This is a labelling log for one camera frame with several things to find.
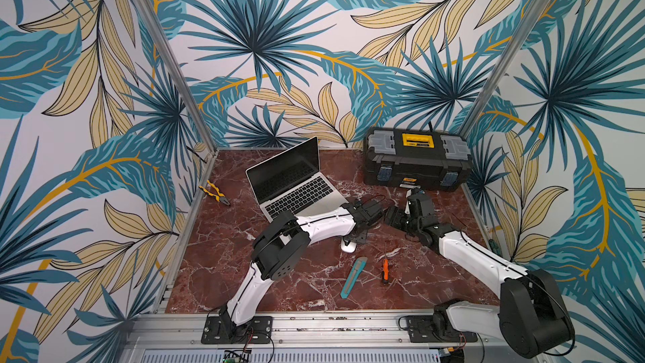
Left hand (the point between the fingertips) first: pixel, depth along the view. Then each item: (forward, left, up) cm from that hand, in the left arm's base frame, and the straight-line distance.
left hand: (351, 236), depth 92 cm
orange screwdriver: (-11, -11, 0) cm, 15 cm away
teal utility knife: (-13, 0, 0) cm, 13 cm away
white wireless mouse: (-4, +1, -1) cm, 4 cm away
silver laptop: (+24, +24, 0) cm, 34 cm away
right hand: (+3, -9, +8) cm, 12 cm away
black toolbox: (+26, -25, +15) cm, 39 cm away
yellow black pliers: (+15, +52, +1) cm, 54 cm away
